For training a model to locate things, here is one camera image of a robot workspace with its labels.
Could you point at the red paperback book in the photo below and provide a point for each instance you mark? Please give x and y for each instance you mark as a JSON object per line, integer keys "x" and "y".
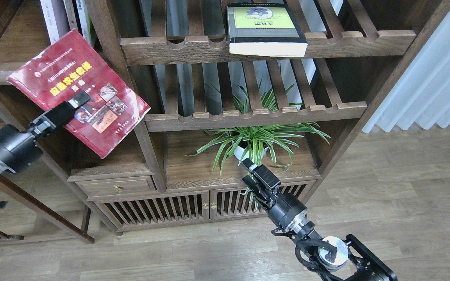
{"x": 69, "y": 66}

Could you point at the white green upright book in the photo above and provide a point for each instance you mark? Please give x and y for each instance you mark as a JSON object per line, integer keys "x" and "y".
{"x": 86, "y": 25}

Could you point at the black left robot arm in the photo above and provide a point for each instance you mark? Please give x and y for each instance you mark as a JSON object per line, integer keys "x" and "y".
{"x": 18, "y": 149}

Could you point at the white plant pot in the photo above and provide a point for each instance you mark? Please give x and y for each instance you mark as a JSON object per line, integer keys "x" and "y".
{"x": 242, "y": 152}

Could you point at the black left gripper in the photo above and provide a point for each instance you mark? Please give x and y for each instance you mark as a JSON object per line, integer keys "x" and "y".
{"x": 18, "y": 149}

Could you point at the dark wooden bookshelf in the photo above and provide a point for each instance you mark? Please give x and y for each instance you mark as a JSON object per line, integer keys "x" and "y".
{"x": 187, "y": 74}

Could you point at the white sheer curtain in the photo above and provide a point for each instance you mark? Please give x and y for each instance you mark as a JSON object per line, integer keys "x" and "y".
{"x": 422, "y": 94}

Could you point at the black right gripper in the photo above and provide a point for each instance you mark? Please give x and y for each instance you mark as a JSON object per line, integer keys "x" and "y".
{"x": 284, "y": 210}

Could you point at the green spider plant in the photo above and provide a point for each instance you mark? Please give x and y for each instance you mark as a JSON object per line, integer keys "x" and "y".
{"x": 278, "y": 134}

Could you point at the pale lavender white book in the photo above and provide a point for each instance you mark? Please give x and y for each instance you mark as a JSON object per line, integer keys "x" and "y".
{"x": 56, "y": 19}

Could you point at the wooden furniture at left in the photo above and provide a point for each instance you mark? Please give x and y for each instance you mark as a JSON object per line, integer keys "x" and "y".
{"x": 44, "y": 211}

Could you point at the yellow green black book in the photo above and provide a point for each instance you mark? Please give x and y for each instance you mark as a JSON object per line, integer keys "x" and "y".
{"x": 264, "y": 29}

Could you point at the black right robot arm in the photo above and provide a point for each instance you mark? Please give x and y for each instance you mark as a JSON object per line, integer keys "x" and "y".
{"x": 323, "y": 256}

